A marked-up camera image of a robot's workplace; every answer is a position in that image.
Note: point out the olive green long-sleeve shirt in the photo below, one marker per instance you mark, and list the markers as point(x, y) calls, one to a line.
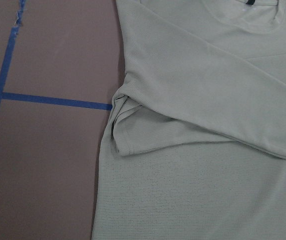
point(195, 144)

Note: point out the blue tape line lengthwise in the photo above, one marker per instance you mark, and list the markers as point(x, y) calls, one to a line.
point(10, 46)

